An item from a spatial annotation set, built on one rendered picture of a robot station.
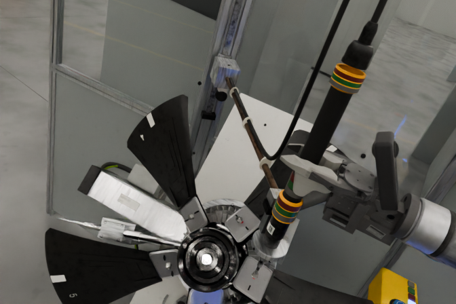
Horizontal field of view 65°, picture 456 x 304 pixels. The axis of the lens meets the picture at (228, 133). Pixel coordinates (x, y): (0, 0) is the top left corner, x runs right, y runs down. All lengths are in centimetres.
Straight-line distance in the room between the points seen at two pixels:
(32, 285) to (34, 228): 38
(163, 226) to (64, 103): 118
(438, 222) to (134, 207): 67
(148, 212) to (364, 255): 95
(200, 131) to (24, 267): 131
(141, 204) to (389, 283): 70
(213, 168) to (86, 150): 108
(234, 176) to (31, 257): 152
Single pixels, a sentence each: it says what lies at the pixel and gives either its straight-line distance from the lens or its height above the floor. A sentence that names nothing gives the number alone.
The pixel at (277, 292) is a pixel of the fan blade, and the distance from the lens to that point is 78.
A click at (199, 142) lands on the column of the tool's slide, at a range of 136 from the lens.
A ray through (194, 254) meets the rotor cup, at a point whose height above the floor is 122.
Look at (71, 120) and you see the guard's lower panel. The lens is 197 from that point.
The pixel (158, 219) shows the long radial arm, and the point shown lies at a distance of 93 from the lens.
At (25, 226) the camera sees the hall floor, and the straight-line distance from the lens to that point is 245.
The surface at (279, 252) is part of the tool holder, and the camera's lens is 70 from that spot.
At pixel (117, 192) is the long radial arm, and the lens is 97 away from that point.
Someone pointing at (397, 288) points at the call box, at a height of 107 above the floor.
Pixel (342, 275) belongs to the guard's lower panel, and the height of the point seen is 67.
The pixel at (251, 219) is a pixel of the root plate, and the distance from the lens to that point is 77.
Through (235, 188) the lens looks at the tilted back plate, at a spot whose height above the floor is 116.
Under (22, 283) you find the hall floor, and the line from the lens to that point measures 220.
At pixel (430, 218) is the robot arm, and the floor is 150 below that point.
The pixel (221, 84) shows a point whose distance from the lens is 112.
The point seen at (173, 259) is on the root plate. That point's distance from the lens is 80.
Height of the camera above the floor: 177
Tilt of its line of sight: 29 degrees down
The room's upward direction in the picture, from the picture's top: 18 degrees clockwise
